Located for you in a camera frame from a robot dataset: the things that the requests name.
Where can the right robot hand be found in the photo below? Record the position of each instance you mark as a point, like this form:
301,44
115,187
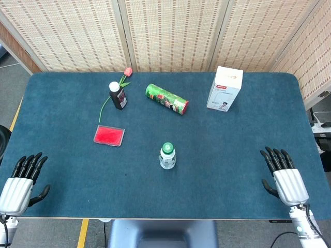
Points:
289,183

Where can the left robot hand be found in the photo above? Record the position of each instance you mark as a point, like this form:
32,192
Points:
15,191

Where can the white bottle with green cap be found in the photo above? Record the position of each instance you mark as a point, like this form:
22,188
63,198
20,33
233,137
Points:
167,162

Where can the green bottle cap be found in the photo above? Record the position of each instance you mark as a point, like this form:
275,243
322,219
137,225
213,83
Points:
168,147

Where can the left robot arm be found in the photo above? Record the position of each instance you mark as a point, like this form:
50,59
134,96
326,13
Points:
10,226

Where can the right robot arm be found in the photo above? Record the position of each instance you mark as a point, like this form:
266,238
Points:
302,227

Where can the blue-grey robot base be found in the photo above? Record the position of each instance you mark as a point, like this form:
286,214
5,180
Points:
160,232

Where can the dark juice bottle white cap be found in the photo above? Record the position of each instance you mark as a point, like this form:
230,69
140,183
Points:
119,99

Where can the black round stool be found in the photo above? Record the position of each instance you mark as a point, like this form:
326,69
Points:
3,142

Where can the blue felt table cover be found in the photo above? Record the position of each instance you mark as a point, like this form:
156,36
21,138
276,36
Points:
207,175

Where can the red ink pad case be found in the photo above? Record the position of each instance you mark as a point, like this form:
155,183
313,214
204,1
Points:
108,135

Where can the white lamp box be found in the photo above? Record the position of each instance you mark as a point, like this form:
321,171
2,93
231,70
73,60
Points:
225,87

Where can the green chips can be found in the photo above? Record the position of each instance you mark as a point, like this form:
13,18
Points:
165,98

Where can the artificial red tulip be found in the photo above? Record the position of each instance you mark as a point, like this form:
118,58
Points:
128,71

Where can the bamboo folding screen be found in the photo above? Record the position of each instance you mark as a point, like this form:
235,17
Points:
168,31

